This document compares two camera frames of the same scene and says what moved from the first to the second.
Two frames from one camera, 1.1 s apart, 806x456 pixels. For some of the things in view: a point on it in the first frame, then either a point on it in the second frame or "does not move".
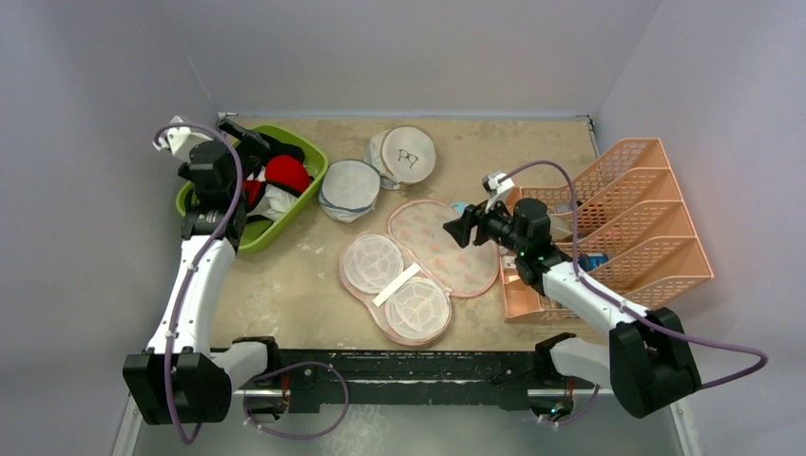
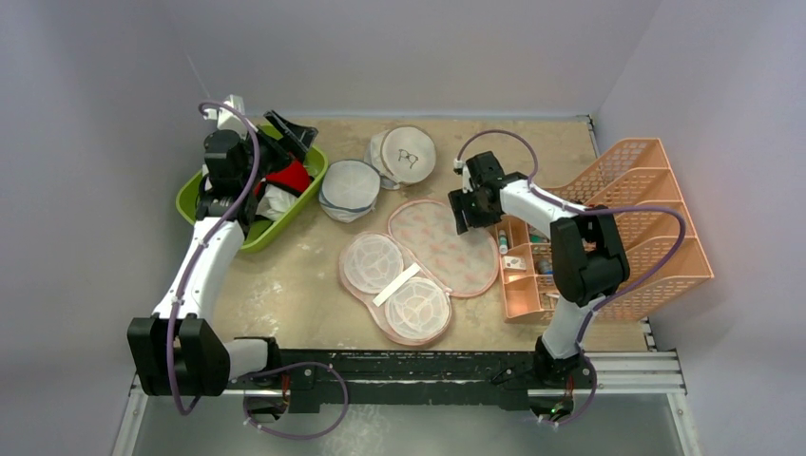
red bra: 282,172 does not move
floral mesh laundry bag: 409,277 does not move
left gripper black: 249,148 to 299,142
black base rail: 392,379 does not move
